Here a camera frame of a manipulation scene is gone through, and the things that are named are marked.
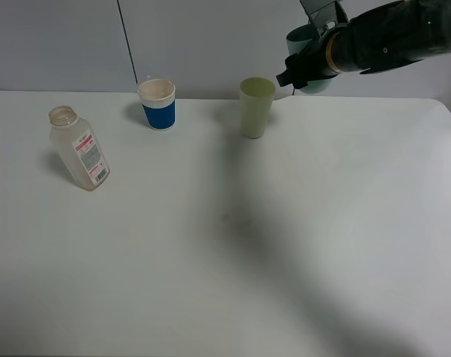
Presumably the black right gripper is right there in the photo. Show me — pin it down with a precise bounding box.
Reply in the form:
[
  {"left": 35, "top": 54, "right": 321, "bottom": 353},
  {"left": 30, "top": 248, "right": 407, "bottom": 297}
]
[{"left": 275, "top": 29, "right": 338, "bottom": 90}]

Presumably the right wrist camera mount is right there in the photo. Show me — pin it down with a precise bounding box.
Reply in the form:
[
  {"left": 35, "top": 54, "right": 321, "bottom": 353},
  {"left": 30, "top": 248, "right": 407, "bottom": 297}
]
[{"left": 300, "top": 0, "right": 348, "bottom": 37}]

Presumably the blue and white paper cup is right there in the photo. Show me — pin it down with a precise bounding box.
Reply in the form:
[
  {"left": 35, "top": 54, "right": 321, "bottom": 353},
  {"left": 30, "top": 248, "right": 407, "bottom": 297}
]
[{"left": 137, "top": 79, "right": 176, "bottom": 131}]

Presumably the clear plastic drink bottle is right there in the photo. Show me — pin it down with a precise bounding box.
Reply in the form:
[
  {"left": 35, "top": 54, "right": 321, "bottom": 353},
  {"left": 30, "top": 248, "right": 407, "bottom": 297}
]
[{"left": 48, "top": 106, "right": 110, "bottom": 191}]

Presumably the pale green plastic cup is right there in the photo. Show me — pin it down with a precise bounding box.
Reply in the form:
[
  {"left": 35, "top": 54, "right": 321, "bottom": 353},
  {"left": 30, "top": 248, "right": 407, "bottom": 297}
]
[{"left": 240, "top": 77, "right": 275, "bottom": 139}]

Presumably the teal blue plastic cup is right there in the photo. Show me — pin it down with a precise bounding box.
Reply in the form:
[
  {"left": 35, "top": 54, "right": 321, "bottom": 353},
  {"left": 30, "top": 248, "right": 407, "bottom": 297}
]
[{"left": 286, "top": 24, "right": 336, "bottom": 94}]

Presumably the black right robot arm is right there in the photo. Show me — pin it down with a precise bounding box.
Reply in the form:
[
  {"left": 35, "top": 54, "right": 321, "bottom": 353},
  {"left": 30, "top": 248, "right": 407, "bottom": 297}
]
[{"left": 277, "top": 1, "right": 451, "bottom": 90}]

